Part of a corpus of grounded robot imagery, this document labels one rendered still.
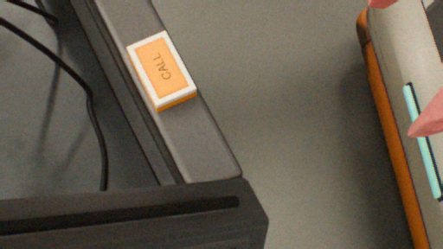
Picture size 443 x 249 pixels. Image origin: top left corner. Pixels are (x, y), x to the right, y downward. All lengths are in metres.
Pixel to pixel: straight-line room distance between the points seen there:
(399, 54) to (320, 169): 0.28
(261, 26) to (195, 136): 1.14
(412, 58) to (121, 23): 0.85
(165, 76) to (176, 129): 0.04
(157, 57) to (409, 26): 0.88
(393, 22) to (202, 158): 0.90
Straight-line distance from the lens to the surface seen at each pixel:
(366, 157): 1.71
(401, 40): 1.52
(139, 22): 0.71
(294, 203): 1.66
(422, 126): 0.61
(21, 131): 0.81
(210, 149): 0.66
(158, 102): 0.66
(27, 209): 0.52
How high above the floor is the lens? 1.56
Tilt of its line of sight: 66 degrees down
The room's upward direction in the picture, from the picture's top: 4 degrees clockwise
